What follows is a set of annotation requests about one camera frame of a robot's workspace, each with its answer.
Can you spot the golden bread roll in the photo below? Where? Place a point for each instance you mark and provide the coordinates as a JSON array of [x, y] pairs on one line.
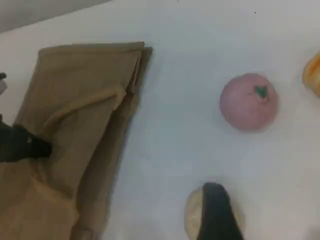
[[313, 75]]

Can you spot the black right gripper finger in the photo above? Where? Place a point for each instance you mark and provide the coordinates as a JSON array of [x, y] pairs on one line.
[[217, 215]]

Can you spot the brown jute bag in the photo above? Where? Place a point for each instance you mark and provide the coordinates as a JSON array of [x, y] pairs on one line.
[[75, 100]]

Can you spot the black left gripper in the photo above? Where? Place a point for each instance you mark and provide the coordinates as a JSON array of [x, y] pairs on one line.
[[13, 145]]

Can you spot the pink peach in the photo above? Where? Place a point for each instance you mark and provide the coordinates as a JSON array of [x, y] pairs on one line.
[[247, 102]]

